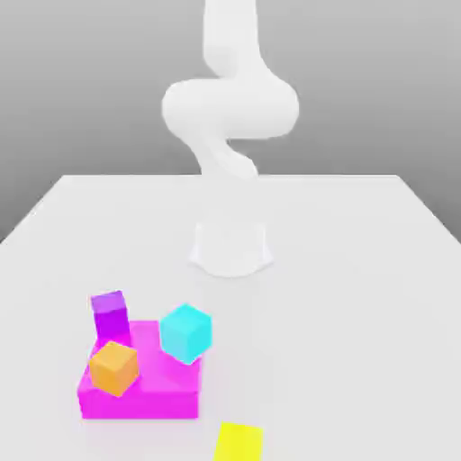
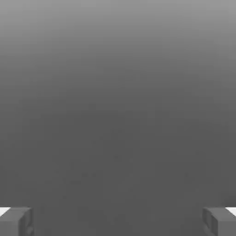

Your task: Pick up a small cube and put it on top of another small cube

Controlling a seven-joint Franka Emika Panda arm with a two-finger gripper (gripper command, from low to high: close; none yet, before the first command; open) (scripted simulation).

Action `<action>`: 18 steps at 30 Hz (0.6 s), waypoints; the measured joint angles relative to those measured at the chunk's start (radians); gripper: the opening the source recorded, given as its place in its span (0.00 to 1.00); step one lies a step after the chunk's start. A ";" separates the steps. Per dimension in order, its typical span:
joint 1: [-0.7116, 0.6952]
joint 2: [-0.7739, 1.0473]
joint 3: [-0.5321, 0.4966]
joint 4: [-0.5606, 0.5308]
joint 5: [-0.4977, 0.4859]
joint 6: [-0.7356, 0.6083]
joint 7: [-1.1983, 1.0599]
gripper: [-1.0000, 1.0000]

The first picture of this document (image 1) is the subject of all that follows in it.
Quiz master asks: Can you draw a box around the large magenta box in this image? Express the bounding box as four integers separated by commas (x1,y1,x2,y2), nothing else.
77,320,202,420

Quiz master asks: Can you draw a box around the small purple cube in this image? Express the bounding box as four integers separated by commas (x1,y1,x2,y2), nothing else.
89,290,132,349

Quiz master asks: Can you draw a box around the small cyan cube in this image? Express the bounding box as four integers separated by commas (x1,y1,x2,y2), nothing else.
158,303,213,366

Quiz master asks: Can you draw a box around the small orange cube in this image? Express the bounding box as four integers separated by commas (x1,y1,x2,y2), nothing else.
88,340,140,398

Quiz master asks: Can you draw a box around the small yellow cube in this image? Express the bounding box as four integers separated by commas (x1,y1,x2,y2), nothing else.
212,421,265,461

